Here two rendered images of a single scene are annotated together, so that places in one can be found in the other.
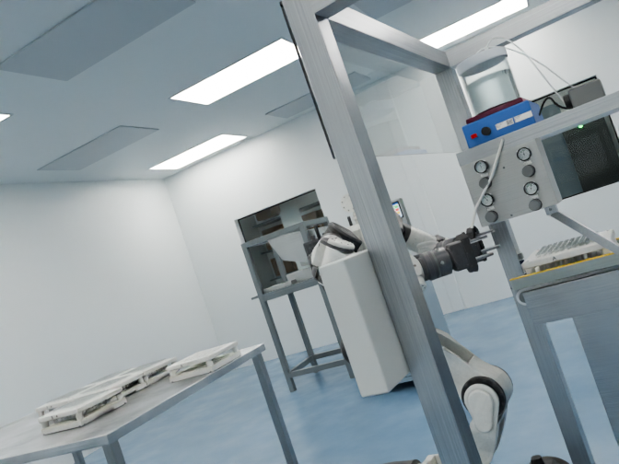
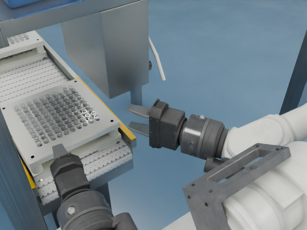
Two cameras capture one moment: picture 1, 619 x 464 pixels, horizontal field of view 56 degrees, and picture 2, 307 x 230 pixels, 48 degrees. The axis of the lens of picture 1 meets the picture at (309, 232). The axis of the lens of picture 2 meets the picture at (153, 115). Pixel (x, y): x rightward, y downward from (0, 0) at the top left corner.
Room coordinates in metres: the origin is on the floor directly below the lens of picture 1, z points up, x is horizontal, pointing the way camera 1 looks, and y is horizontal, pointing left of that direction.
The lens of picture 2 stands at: (2.28, -0.21, 1.57)
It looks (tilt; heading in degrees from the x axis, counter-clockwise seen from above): 42 degrees down; 204
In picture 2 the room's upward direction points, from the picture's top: straight up
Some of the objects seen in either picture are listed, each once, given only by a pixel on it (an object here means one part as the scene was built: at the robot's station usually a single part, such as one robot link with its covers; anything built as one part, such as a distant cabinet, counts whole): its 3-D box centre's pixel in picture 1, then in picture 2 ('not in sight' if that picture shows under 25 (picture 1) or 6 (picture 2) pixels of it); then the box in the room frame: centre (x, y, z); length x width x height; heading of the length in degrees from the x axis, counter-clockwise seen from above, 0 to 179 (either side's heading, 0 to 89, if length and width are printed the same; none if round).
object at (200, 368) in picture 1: (205, 365); not in sight; (2.69, 0.65, 0.86); 0.24 x 0.24 x 0.02; 66
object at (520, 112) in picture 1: (503, 123); not in sight; (1.76, -0.66, 1.38); 0.21 x 0.20 x 0.09; 150
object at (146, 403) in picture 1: (77, 415); not in sight; (2.75, 1.31, 0.83); 1.50 x 1.10 x 0.04; 66
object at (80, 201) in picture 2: (463, 248); (76, 200); (2.01, -0.49, 1.04); 0.12 x 0.10 x 0.13; 52
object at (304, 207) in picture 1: (289, 242); not in sight; (7.77, 0.30, 1.43); 1.32 x 0.01 x 1.11; 65
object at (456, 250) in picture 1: (452, 258); (179, 130); (1.76, -0.38, 1.04); 0.12 x 0.10 x 0.13; 92
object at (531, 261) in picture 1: (569, 249); (57, 117); (1.77, -0.73, 0.95); 0.25 x 0.24 x 0.02; 150
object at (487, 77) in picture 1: (488, 81); not in sight; (1.77, -0.67, 1.52); 0.15 x 0.15 x 0.19
